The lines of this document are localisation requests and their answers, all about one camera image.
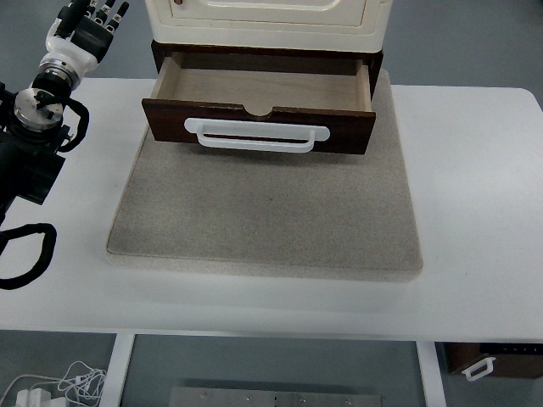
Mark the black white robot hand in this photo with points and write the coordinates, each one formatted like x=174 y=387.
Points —
x=82 y=33

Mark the dark wooden drawer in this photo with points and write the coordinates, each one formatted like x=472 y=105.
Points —
x=342 y=103

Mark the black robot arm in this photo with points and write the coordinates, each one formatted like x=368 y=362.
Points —
x=37 y=125

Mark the beige fabric pad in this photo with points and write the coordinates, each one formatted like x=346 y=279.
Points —
x=310 y=215

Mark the left white table leg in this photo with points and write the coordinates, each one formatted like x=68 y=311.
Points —
x=117 y=371

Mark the white table leg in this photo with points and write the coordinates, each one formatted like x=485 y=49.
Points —
x=433 y=389
x=117 y=371

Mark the white power adapter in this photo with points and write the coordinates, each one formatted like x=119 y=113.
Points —
x=36 y=397

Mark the right white table leg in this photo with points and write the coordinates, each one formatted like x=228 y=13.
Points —
x=433 y=389

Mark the brown wooden box on floor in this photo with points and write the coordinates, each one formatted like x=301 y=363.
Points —
x=509 y=360

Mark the dark wooden cabinet frame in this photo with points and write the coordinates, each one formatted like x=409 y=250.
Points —
x=272 y=59

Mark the white drawer handle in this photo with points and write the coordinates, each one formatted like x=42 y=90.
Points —
x=256 y=136

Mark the white handle on floor box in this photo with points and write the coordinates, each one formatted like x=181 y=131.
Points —
x=479 y=369

